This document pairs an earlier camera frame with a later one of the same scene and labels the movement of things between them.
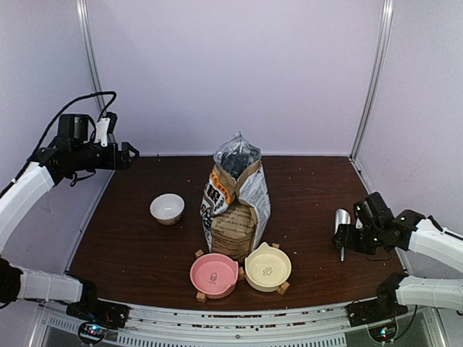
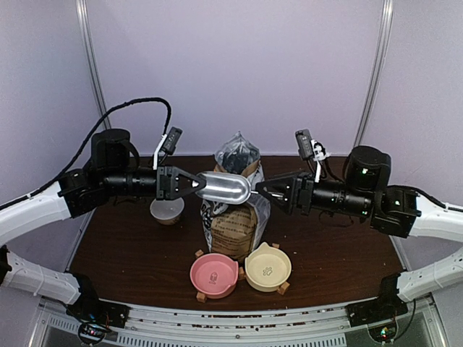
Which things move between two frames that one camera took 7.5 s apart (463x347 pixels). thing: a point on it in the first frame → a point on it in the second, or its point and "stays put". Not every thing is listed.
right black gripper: [345, 238] → [302, 192]
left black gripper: [112, 162] → [171, 183]
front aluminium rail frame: [324, 327] stays put
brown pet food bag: [235, 203] stays put
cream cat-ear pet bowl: [267, 268] stays put
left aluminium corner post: [84, 21] stays put
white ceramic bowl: [167, 209] stays put
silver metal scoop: [342, 217] → [226, 188]
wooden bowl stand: [282, 288] stays put
